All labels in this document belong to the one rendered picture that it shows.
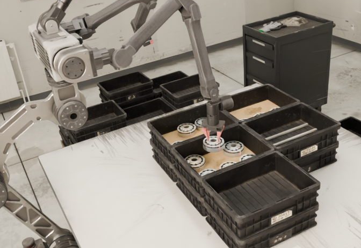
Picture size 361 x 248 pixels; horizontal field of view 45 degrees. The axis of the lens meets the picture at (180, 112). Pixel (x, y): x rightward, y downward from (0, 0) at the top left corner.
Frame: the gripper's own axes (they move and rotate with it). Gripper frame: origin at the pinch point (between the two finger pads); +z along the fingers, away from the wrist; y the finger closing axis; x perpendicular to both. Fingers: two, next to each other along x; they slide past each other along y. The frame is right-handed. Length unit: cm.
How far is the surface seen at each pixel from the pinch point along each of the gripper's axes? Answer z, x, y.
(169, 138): 11.6, -13.6, 28.4
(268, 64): 26, -166, -2
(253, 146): 7.0, -8.8, -17.7
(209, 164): 11.2, 5.3, 1.0
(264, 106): 9, -58, -15
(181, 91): 44, -138, 66
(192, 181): 10.0, 21.7, 4.5
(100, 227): 26, 45, 41
